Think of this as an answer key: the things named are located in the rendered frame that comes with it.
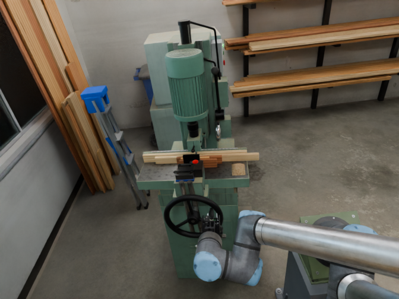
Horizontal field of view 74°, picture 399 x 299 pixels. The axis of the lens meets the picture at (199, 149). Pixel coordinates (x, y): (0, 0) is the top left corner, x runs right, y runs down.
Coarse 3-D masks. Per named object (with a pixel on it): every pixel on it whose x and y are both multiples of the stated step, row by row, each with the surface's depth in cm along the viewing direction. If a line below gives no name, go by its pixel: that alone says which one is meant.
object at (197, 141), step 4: (200, 128) 150; (200, 132) 146; (188, 136) 143; (200, 136) 143; (188, 140) 140; (192, 140) 140; (196, 140) 139; (200, 140) 141; (188, 144) 141; (192, 144) 140; (196, 144) 140; (200, 144) 141; (188, 148) 142; (196, 148) 142; (200, 148) 142
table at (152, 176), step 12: (144, 168) 152; (156, 168) 150; (168, 168) 149; (204, 168) 146; (216, 168) 145; (228, 168) 144; (144, 180) 142; (156, 180) 141; (168, 180) 141; (216, 180) 138; (228, 180) 137; (240, 180) 137; (204, 192) 134
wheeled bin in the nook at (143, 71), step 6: (144, 66) 321; (144, 72) 298; (138, 78) 302; (144, 78) 293; (144, 84) 302; (150, 84) 301; (150, 90) 306; (150, 96) 310; (150, 102) 314; (150, 138) 339; (156, 144) 345
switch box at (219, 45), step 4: (212, 40) 149; (220, 40) 146; (212, 44) 143; (220, 44) 142; (212, 48) 144; (220, 48) 143; (212, 52) 145; (220, 52) 145; (212, 56) 146; (216, 56) 146; (220, 56) 146; (212, 60) 147; (216, 60) 147; (220, 60) 147; (212, 64) 149; (216, 64) 148; (220, 64) 148; (220, 68) 149
